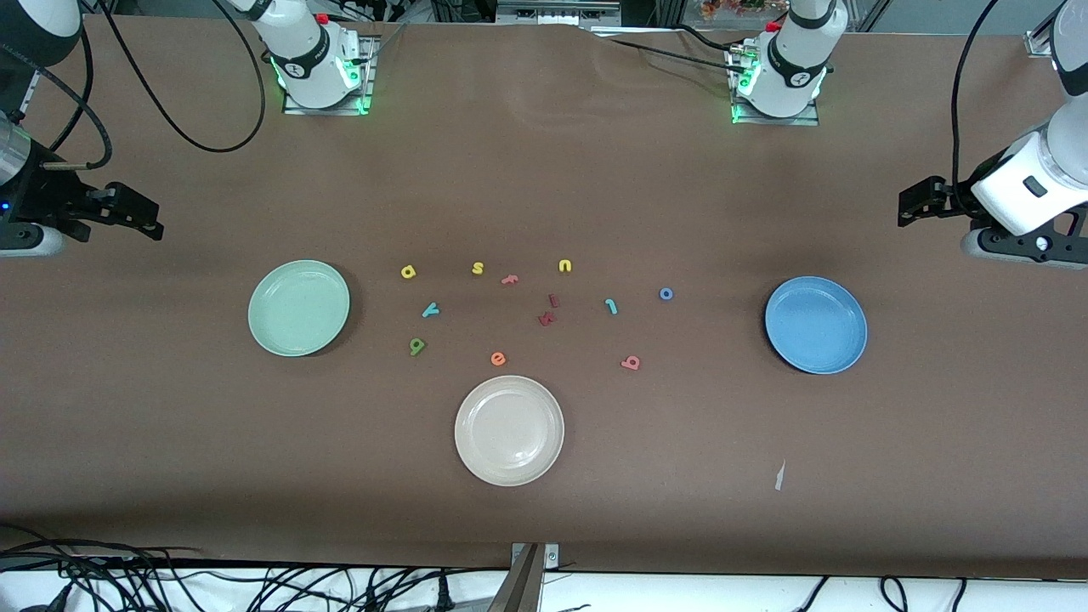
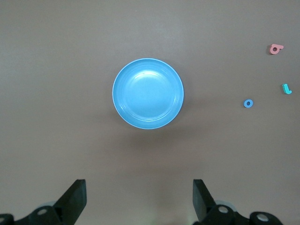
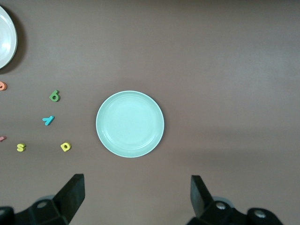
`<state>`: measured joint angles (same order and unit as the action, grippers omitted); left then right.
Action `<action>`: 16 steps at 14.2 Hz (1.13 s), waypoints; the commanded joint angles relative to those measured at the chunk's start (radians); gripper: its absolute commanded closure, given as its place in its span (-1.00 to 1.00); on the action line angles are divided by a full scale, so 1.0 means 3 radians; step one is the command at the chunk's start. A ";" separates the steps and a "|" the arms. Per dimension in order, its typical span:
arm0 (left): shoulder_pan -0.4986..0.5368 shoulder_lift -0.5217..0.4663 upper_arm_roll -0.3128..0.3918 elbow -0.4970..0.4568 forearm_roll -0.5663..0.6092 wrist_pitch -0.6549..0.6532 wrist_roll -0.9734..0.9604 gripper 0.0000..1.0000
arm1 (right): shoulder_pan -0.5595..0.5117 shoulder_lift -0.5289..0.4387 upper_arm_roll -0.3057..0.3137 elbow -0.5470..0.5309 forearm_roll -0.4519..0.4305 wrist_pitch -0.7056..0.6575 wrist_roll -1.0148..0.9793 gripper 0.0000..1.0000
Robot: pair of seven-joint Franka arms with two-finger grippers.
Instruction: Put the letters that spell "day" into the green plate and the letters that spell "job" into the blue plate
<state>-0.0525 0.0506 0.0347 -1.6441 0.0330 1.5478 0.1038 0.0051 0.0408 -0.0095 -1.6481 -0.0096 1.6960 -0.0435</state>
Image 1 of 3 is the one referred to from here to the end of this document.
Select grey aluminium profile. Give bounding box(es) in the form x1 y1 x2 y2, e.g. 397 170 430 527
487 544 547 612

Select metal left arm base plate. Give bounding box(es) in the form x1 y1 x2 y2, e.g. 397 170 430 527
729 41 822 128

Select orange artificial flowers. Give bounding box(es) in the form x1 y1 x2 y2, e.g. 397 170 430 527
700 0 787 21

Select green plate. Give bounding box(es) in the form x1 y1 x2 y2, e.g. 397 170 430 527
247 259 351 358

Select silver metal box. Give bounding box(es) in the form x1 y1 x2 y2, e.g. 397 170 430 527
496 0 623 28

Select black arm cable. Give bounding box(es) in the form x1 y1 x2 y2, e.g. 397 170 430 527
32 0 267 171
950 0 1004 215

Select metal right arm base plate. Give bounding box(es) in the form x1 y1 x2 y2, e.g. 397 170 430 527
282 34 381 116

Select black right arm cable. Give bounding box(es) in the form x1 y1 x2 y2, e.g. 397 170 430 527
32 0 267 171

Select blue plate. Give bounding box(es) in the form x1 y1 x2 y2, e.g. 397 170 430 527
764 275 869 376

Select small metal bracket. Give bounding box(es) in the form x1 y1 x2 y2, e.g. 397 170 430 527
511 542 561 570

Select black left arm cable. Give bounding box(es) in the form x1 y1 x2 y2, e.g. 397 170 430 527
950 0 1004 215

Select beige plate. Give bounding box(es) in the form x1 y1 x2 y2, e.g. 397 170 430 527
454 375 565 487

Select black cable on table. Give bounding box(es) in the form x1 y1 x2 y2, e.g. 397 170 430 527
586 24 751 74

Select black cable tangle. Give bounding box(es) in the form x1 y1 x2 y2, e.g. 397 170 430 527
0 525 511 612

